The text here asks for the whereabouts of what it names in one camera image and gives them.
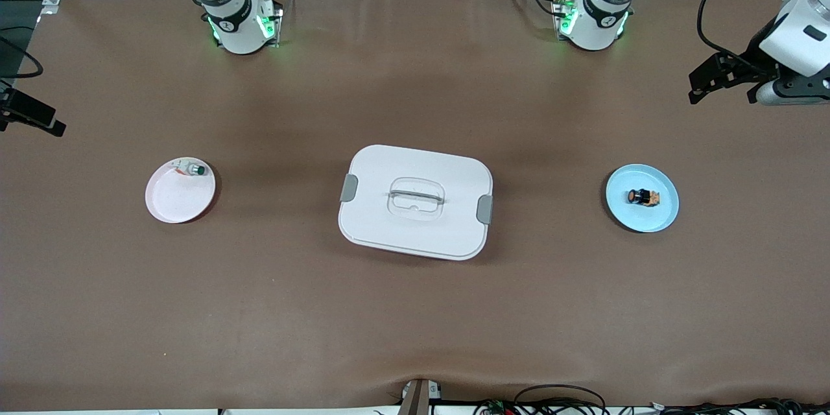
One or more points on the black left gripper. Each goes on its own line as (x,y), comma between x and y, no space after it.
(754,54)

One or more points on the orange push-button switch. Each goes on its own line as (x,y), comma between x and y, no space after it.
(642,197)

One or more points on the light blue round plate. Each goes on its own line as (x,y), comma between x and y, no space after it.
(642,217)

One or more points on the pink round plate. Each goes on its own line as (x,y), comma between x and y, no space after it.
(178,201)

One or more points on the grey box latch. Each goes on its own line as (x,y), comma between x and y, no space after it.
(349,188)
(484,209)

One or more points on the white lidded storage box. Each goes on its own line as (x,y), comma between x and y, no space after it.
(415,233)

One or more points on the brown table mat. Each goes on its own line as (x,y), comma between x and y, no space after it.
(415,311)

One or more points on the green push-button switch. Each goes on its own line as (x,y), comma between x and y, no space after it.
(193,169)

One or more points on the brown camera mount bracket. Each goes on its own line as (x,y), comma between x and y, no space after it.
(418,399)

